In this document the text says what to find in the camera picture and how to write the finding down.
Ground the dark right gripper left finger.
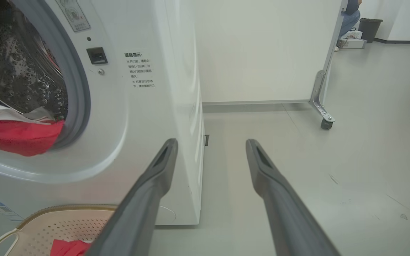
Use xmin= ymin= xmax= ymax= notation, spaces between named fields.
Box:
xmin=84 ymin=139 xmax=179 ymax=256

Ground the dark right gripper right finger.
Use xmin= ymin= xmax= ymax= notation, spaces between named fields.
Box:
xmin=246 ymin=139 xmax=341 ymax=256

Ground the red and white garment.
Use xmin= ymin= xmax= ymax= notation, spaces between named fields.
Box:
xmin=0 ymin=99 xmax=91 ymax=256

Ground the white front-load washing machine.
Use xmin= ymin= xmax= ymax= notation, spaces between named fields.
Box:
xmin=0 ymin=0 xmax=205 ymax=226

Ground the cream perforated laundry basket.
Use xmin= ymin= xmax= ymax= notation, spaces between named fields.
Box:
xmin=0 ymin=204 xmax=120 ymax=256

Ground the grey door gasket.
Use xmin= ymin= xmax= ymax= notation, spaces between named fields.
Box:
xmin=11 ymin=0 xmax=91 ymax=150

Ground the black door latch socket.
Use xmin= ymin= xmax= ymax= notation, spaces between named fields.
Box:
xmin=86 ymin=47 xmax=108 ymax=65

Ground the stainless steel washing machine drum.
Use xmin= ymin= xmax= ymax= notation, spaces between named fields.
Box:
xmin=0 ymin=0 xmax=68 ymax=121

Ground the round filter cover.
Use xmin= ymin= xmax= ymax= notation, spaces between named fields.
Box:
xmin=155 ymin=206 xmax=177 ymax=225

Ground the blue energy label sticker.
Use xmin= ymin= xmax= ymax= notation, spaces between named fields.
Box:
xmin=0 ymin=201 xmax=24 ymax=222

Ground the black text warning label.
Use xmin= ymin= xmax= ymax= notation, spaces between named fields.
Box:
xmin=124 ymin=53 xmax=156 ymax=89

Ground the white partition with metal leg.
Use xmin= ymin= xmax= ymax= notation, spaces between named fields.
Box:
xmin=194 ymin=0 xmax=348 ymax=130

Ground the white cardboard box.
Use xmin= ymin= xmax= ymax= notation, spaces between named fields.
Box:
xmin=337 ymin=30 xmax=367 ymax=49

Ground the black trash bin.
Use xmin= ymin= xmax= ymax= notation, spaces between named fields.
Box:
xmin=358 ymin=18 xmax=383 ymax=43

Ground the person in blue jeans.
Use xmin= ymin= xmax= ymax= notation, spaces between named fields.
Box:
xmin=334 ymin=0 xmax=361 ymax=52

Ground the grey instruction sticker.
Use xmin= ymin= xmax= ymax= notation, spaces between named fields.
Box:
xmin=56 ymin=0 xmax=91 ymax=32

